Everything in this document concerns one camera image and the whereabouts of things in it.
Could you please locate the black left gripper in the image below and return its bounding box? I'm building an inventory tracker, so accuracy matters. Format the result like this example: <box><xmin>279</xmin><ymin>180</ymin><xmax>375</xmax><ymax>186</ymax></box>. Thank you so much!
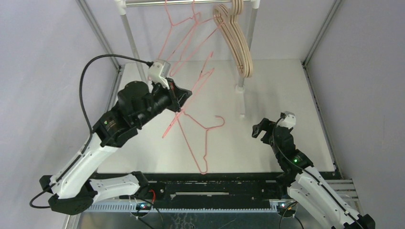
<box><xmin>135</xmin><ymin>77</ymin><xmax>192</xmax><ymax>127</ymax></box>

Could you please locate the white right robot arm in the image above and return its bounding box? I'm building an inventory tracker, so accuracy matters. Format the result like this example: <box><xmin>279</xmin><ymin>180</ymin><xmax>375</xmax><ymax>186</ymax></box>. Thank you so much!
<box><xmin>252</xmin><ymin>113</ymin><xmax>376</xmax><ymax>229</ymax></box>

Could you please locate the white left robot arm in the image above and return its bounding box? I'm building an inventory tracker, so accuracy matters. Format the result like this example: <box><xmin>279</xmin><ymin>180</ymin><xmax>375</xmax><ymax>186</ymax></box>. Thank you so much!
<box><xmin>40</xmin><ymin>79</ymin><xmax>192</xmax><ymax>215</ymax></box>

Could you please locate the right circuit board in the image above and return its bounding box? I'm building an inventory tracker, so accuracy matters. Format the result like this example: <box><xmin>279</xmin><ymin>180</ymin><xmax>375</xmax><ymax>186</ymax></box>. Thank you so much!
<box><xmin>277</xmin><ymin>202</ymin><xmax>296</xmax><ymax>213</ymax></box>

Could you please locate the circuit board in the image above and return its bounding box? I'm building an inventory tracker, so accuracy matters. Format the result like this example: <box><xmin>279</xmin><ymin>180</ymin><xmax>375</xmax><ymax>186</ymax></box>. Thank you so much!
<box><xmin>136</xmin><ymin>202</ymin><xmax>152</xmax><ymax>212</ymax></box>
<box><xmin>277</xmin><ymin>202</ymin><xmax>296</xmax><ymax>213</ymax></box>

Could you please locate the metal clothes rack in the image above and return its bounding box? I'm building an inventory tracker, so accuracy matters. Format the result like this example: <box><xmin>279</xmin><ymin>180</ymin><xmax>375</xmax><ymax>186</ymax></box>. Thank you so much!
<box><xmin>115</xmin><ymin>0</ymin><xmax>261</xmax><ymax>118</ymax></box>

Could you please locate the left circuit board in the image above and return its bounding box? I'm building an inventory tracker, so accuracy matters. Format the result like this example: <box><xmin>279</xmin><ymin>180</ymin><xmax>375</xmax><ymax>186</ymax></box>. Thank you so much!
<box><xmin>136</xmin><ymin>202</ymin><xmax>152</xmax><ymax>212</ymax></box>

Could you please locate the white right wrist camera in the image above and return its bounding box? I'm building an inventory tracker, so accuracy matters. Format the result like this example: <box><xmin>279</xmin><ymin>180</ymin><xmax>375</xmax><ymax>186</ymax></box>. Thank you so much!
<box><xmin>278</xmin><ymin>111</ymin><xmax>297</xmax><ymax>129</ymax></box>

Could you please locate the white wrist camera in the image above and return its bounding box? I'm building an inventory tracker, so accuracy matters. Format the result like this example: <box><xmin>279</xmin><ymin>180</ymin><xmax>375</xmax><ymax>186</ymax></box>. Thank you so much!
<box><xmin>148</xmin><ymin>59</ymin><xmax>171</xmax><ymax>89</ymax></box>
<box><xmin>278</xmin><ymin>111</ymin><xmax>297</xmax><ymax>129</ymax></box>

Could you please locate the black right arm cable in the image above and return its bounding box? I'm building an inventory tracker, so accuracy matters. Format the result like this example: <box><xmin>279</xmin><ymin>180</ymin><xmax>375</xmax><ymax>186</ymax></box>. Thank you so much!
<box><xmin>270</xmin><ymin>115</ymin><xmax>375</xmax><ymax>229</ymax></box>

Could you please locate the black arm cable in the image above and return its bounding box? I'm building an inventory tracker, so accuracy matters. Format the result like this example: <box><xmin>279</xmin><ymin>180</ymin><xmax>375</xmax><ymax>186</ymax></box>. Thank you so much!
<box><xmin>270</xmin><ymin>115</ymin><xmax>375</xmax><ymax>229</ymax></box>
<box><xmin>29</xmin><ymin>54</ymin><xmax>154</xmax><ymax>209</ymax></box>

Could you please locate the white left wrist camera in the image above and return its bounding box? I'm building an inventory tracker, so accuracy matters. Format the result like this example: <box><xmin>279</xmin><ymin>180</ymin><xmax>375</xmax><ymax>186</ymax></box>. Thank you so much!
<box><xmin>148</xmin><ymin>59</ymin><xmax>171</xmax><ymax>89</ymax></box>

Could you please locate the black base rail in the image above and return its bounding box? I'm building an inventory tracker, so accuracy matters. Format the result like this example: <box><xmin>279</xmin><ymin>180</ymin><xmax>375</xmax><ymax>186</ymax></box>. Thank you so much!
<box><xmin>145</xmin><ymin>172</ymin><xmax>291</xmax><ymax>211</ymax></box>

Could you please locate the left aluminium frame post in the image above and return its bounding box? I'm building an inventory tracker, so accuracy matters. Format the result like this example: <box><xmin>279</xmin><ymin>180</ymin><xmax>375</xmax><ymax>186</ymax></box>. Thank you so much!
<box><xmin>75</xmin><ymin>0</ymin><xmax>123</xmax><ymax>165</ymax></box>

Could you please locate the aluminium frame post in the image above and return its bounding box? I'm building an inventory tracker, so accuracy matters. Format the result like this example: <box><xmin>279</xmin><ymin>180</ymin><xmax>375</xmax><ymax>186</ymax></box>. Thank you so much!
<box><xmin>75</xmin><ymin>0</ymin><xmax>123</xmax><ymax>165</ymax></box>
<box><xmin>301</xmin><ymin>0</ymin><xmax>344</xmax><ymax>161</ymax></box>

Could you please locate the right aluminium frame post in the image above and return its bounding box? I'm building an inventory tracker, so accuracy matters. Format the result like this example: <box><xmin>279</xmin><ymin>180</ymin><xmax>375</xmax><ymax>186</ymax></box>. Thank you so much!
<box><xmin>301</xmin><ymin>0</ymin><xmax>344</xmax><ymax>161</ymax></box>

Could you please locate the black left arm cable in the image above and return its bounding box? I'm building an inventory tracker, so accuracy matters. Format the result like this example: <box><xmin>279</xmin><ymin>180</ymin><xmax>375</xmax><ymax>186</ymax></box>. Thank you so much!
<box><xmin>29</xmin><ymin>54</ymin><xmax>154</xmax><ymax>209</ymax></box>

